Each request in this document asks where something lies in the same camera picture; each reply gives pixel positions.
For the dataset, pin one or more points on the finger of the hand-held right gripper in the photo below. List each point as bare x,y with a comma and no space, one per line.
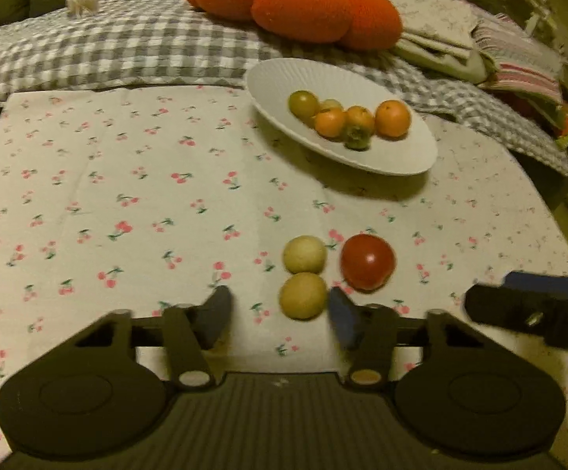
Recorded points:
543,281
509,306

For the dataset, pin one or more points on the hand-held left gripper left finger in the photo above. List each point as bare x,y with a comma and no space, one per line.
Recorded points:
217,316

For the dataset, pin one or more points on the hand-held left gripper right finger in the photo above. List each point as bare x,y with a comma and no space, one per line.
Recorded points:
343,322

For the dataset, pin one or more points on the yellow-green round fruit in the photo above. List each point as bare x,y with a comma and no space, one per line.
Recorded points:
303,296
332,104

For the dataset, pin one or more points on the red tomato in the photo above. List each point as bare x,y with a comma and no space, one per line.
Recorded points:
367,261

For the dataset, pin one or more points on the pale yellow round fruit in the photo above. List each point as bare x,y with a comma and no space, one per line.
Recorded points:
305,253

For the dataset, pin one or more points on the white ribbed plate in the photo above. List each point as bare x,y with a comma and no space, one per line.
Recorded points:
401,154

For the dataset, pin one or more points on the green tangerine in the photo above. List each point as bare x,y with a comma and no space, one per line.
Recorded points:
357,139

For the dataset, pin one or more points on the orange tangerine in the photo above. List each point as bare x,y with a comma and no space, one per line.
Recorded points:
360,117
392,117
330,124

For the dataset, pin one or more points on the olive green round fruit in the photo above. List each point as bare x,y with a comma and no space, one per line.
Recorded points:
303,103

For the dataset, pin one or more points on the cherry print tablecloth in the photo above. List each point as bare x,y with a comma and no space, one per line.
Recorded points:
141,181

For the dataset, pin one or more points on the striped folded blanket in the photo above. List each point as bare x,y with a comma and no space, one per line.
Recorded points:
524,66

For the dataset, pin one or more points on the folded floral cloth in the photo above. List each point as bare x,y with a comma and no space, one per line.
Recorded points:
435,24

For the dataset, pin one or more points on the grey checkered blanket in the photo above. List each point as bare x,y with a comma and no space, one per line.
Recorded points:
132,49

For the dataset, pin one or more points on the orange pumpkin cushion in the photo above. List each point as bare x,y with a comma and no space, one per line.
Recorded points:
303,2

